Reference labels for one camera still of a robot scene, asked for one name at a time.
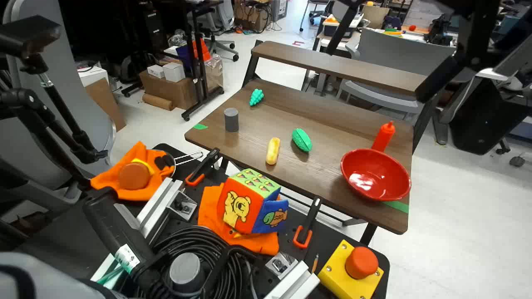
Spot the red plastic bowl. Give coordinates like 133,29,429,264
339,147,412,202

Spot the yellow toy banana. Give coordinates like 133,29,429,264
264,136,283,167

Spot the green plastic toy vegetable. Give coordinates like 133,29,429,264
248,86,266,109
291,126,314,154

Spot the gray cylinder block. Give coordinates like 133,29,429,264
223,106,241,134

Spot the colorful soft picture cube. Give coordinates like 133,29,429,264
214,167,291,235

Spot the small printed marker plate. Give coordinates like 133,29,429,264
166,191,200,222
264,252,299,280

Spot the wooden shelf board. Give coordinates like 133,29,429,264
249,39,429,94

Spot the black floor stand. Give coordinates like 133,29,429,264
180,0,226,122

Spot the open cardboard box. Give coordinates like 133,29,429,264
138,56,224,111

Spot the green tape strip on table edge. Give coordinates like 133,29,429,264
384,199,411,214

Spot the gray round knob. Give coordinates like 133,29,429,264
166,250,206,295

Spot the yellow box with orange button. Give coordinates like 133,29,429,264
316,237,386,299

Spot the gray chair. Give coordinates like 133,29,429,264
336,26,457,124

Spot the orange cloth with black patch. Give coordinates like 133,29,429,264
90,139,176,202

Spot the tall cardboard box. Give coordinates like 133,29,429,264
76,64,128,132

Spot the gray rounded panel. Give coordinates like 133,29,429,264
0,0,116,189

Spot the black bulky floor equipment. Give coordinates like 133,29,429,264
447,31,532,156

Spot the black clamp with orange handle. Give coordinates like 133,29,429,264
183,146,221,189
291,196,324,250

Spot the aluminium extrusion rail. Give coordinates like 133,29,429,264
264,259,323,299
135,176,186,239

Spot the black cable coil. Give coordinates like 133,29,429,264
130,224,263,299

